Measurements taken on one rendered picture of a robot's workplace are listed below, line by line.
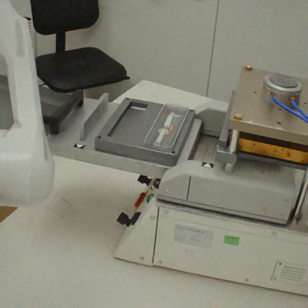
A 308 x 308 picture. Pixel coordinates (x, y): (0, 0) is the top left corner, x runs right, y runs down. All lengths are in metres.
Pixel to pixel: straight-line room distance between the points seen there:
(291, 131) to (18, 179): 0.48
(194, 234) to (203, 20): 1.80
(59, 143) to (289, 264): 0.53
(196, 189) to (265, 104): 0.20
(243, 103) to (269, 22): 1.61
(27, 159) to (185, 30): 2.15
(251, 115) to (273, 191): 0.14
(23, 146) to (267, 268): 0.58
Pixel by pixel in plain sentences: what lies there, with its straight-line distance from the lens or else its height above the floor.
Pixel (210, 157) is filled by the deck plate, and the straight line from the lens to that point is 1.08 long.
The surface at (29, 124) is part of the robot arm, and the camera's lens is 0.61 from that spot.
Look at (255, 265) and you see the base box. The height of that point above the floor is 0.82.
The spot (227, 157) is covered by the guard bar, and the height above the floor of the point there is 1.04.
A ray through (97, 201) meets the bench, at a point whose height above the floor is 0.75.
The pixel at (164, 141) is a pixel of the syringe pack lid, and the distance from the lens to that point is 0.97.
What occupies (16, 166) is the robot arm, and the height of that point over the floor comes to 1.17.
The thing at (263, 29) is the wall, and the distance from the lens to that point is 2.53.
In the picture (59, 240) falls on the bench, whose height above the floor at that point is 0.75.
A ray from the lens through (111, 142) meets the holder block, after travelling 0.98.
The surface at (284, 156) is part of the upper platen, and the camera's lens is 0.92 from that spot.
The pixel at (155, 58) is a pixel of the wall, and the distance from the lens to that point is 2.81.
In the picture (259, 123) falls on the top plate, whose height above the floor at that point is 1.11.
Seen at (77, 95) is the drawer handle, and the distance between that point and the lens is 1.12.
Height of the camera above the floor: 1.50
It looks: 32 degrees down
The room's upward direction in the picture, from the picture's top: 5 degrees clockwise
